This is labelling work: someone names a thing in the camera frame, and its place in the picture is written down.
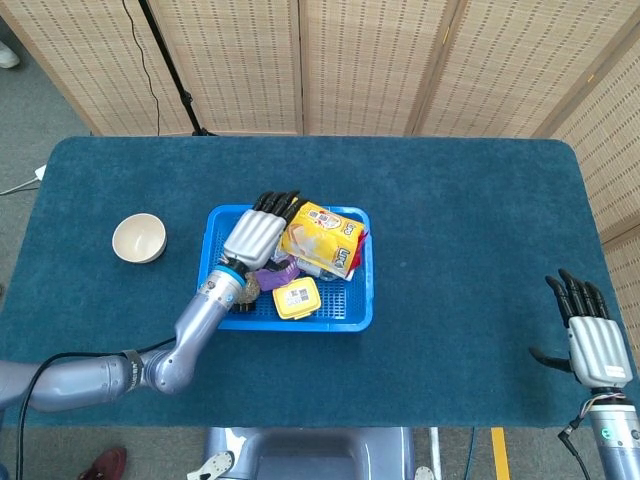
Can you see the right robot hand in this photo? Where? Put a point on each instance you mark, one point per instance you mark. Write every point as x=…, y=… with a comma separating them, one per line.
x=597, y=350

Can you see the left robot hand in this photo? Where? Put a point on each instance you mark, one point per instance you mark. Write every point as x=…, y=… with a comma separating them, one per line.
x=252, y=235

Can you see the purple carton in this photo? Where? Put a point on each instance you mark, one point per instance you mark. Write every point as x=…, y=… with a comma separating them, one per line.
x=277, y=277

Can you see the glass jar of herbs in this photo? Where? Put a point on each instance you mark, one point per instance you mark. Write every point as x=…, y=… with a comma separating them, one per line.
x=249, y=295

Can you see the yellow snack bag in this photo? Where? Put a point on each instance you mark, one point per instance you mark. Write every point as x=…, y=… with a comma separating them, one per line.
x=320, y=240

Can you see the clear water bottle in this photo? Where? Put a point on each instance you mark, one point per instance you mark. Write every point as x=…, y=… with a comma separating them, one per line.
x=312, y=267

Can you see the yellow square container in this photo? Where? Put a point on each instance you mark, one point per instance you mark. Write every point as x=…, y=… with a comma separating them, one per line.
x=296, y=297

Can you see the beige bowl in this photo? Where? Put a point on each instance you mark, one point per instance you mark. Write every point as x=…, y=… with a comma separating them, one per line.
x=139, y=239

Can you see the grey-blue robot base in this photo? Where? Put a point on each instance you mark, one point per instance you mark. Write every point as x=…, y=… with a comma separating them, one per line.
x=310, y=452

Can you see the blue plastic basket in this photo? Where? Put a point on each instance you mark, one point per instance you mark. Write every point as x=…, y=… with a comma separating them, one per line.
x=345, y=305

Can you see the yellow floor tape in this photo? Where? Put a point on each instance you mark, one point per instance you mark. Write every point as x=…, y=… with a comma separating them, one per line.
x=500, y=452

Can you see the black tripod stand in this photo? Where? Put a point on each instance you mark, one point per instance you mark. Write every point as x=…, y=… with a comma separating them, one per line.
x=172, y=75

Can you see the teal table mat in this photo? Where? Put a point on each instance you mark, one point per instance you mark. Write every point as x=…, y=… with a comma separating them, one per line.
x=450, y=200

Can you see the white perforated foot plate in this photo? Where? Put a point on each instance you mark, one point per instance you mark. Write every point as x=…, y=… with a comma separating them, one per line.
x=215, y=462
x=424, y=473

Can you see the white power adapter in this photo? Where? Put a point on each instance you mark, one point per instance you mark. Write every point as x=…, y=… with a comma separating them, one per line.
x=40, y=172

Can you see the red shoe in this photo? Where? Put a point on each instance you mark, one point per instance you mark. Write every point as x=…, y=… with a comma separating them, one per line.
x=105, y=462

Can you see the white sneaker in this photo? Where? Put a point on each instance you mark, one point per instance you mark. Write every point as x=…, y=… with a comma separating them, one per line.
x=7, y=55

